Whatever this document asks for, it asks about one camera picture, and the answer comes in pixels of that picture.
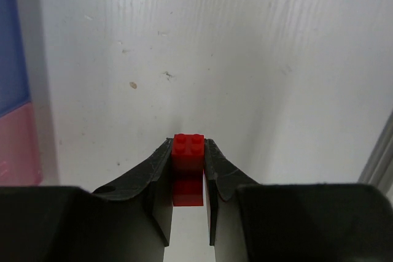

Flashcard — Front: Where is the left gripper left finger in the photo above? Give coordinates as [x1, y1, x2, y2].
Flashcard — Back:
[1, 139, 173, 261]

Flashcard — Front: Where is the pink container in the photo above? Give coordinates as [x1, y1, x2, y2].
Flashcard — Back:
[0, 102, 42, 186]

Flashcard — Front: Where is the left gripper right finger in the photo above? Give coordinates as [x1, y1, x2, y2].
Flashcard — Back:
[204, 139, 392, 261]

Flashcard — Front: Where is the dark blue container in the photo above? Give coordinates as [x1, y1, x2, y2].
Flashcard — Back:
[1, 0, 30, 116]

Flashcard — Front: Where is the right aluminium rail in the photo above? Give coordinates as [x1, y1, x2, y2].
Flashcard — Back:
[358, 114, 393, 194]

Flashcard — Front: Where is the red lego with orange top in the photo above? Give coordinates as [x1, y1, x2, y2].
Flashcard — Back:
[171, 134, 204, 207]

